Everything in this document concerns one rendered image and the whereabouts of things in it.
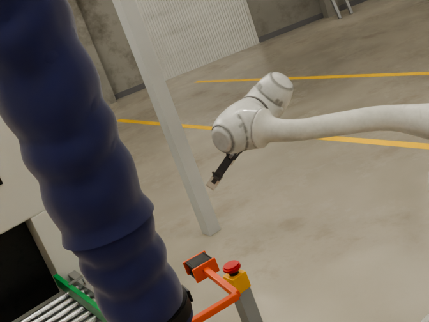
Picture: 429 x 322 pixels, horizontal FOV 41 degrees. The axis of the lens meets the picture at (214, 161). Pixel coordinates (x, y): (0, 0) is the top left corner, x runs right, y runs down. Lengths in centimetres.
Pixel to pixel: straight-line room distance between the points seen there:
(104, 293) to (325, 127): 66
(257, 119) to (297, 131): 10
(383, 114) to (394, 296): 226
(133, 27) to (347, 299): 244
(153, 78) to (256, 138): 311
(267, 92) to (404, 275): 240
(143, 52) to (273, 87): 300
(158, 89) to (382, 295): 222
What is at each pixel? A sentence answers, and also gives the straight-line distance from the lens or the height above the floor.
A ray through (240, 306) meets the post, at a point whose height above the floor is 87.
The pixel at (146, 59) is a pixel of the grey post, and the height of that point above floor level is 155.
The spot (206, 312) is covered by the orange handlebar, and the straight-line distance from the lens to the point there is 169.
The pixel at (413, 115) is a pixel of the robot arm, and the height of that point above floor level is 162.
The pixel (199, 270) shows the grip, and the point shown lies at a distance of 189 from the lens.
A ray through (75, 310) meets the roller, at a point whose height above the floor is 55.
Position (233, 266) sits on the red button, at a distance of 221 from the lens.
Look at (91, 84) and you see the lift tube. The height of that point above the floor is 194.
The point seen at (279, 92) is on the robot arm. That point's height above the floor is 173.
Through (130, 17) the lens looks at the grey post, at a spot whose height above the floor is 188.
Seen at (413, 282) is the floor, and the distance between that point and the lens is 369.
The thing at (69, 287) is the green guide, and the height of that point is 64.
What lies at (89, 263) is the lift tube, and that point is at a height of 155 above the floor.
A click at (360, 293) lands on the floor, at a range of 369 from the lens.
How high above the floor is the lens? 211
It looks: 19 degrees down
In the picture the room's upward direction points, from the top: 20 degrees counter-clockwise
